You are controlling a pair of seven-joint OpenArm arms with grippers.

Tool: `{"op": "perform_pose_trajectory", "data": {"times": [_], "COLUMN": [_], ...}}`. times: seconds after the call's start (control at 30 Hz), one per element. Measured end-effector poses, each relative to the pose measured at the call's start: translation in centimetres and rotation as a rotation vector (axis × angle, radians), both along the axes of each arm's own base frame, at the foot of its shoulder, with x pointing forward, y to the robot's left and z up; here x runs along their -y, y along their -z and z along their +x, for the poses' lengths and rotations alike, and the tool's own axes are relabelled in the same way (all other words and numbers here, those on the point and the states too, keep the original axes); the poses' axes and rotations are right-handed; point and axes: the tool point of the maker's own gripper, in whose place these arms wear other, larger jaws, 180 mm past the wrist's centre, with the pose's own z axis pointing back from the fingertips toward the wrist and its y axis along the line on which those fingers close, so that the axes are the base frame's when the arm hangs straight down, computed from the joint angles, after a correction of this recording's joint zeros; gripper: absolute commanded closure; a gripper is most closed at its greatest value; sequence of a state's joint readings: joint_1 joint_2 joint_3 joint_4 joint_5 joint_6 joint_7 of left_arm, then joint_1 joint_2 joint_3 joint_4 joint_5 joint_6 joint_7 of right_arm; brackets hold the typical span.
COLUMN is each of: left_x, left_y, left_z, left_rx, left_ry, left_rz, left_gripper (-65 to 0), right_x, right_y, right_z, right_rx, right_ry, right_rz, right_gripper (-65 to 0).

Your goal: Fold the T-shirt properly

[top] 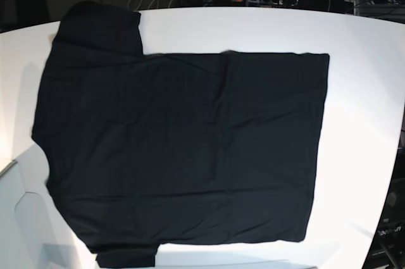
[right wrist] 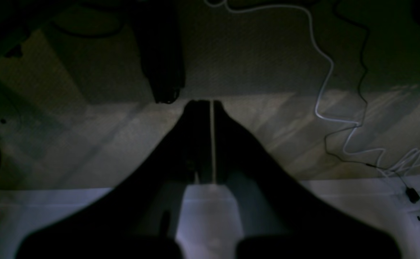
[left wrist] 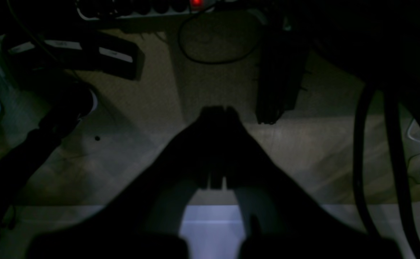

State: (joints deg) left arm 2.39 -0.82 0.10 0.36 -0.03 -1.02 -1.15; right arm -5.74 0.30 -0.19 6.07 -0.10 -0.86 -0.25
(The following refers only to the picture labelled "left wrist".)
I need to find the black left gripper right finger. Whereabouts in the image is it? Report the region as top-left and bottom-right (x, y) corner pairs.
(223, 107), (401, 259)

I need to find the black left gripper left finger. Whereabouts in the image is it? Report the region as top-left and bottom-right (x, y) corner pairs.
(30, 106), (220, 259)

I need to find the black box with white labels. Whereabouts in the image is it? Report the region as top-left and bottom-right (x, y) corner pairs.
(2, 30), (145, 81)

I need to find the thick black hanging cable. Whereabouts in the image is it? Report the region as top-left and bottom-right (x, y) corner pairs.
(352, 83), (420, 259)

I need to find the black cable loop on floor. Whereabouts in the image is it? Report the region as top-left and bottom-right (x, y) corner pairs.
(177, 7), (264, 66)

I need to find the white power strip red switch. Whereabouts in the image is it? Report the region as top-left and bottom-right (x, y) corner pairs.
(75, 0), (217, 21)

